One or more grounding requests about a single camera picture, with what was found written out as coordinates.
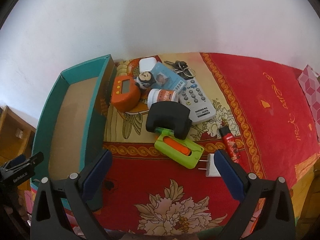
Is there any pink patterned gift bag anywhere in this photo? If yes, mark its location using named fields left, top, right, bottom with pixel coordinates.
left=298, top=64, right=320, bottom=140

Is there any red floral bed blanket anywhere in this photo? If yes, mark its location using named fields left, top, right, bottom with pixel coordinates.
left=30, top=52, right=320, bottom=238

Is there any white orange pill bottle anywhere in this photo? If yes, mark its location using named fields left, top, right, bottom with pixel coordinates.
left=147, top=89, right=178, bottom=109

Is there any orange digital timer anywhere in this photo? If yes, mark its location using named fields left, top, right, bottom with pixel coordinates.
left=111, top=75, right=141, bottom=113

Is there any black curved device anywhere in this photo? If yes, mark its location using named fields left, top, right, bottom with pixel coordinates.
left=145, top=101, right=192, bottom=140

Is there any teal cardboard box tray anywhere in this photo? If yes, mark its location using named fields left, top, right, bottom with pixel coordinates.
left=30, top=55, right=116, bottom=191

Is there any white air conditioner remote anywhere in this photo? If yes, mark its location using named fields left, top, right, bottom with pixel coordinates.
left=179, top=78, right=216, bottom=125

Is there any red lighter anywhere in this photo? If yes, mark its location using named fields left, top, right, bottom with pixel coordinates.
left=219, top=126, right=240, bottom=163

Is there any wooden bedside cabinet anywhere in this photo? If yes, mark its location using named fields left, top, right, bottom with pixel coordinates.
left=0, top=106, right=36, bottom=165

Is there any white usb wall charger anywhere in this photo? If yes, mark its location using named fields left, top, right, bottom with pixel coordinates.
left=199, top=153, right=221, bottom=177

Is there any white earbuds case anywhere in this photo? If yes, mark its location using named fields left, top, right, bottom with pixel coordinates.
left=139, top=57, right=157, bottom=73

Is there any monkey cartoon figurine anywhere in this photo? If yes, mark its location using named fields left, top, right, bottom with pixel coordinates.
left=133, top=71, right=156, bottom=90

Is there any bunch of keys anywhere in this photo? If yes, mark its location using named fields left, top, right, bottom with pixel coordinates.
left=164, top=61, right=196, bottom=80

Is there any green orange utility cutter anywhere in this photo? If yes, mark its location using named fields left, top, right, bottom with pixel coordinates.
left=154, top=127, right=204, bottom=169

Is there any blue id card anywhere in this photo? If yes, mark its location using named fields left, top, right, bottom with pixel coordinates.
left=151, top=62, right=187, bottom=93

